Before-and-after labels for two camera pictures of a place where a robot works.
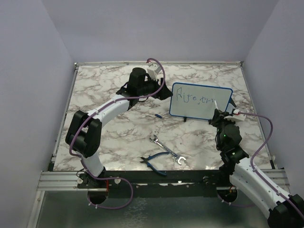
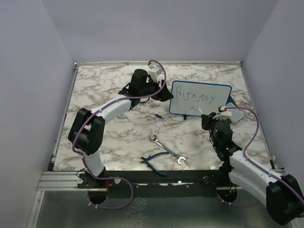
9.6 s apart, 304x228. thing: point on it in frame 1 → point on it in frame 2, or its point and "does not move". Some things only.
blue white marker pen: (215, 104) → (200, 110)
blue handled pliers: (146, 160) does not move
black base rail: (147, 184) does not move
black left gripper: (164, 93) does not move
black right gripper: (219, 117) → (207, 119)
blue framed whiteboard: (196, 100) does not move
